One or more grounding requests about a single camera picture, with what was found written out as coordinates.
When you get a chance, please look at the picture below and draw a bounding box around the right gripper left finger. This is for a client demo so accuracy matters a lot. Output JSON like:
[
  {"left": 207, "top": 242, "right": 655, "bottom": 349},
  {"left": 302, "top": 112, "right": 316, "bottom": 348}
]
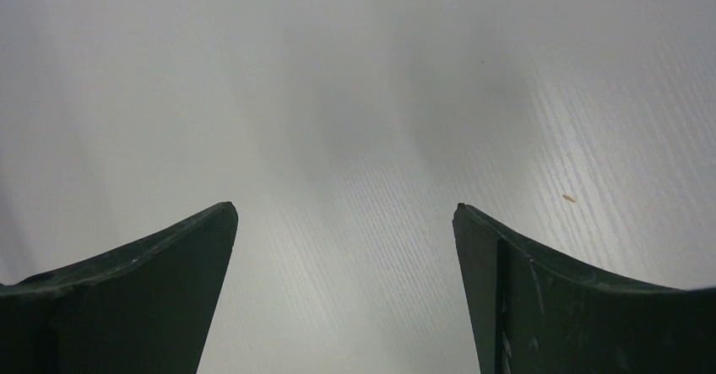
[{"left": 1, "top": 202, "right": 239, "bottom": 373}]

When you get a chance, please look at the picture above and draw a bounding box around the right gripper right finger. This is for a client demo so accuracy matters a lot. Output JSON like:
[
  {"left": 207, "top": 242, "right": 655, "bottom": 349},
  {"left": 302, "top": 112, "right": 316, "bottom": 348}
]
[{"left": 453, "top": 203, "right": 715, "bottom": 374}]

